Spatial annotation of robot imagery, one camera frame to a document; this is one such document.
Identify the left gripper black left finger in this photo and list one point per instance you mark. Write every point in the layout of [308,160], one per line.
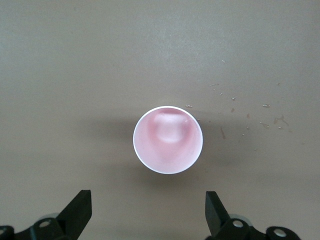
[75,215]

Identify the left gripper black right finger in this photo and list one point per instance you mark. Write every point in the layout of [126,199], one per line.
[217,217]

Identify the pink plastic cup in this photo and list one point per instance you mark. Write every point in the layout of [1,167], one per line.
[167,150]

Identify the brown table cover sheet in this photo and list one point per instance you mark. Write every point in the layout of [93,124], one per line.
[75,75]

